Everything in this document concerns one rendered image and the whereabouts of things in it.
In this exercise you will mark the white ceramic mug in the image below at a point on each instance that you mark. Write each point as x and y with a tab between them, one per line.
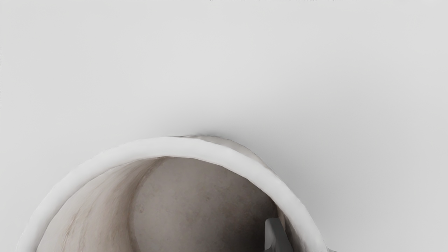
182	206

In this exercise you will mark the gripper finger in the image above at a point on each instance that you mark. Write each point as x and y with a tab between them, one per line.
276	238

